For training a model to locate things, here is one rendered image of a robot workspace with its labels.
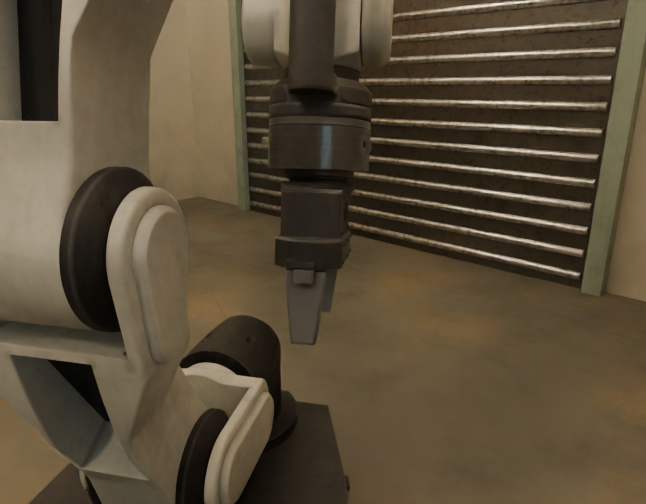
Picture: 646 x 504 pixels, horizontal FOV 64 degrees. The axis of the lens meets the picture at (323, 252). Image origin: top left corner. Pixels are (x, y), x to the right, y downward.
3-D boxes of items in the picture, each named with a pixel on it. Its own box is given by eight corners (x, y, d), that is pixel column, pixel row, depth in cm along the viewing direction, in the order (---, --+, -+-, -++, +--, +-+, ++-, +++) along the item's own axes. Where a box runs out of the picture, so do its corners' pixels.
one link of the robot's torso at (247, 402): (161, 423, 86) (153, 352, 82) (276, 440, 81) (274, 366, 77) (79, 520, 66) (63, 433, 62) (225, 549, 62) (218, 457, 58)
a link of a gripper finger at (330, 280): (336, 312, 52) (338, 251, 51) (304, 310, 52) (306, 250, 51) (337, 308, 54) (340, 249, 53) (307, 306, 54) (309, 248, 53)
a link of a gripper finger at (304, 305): (284, 340, 43) (286, 265, 42) (323, 343, 42) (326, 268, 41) (280, 346, 41) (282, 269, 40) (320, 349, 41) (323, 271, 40)
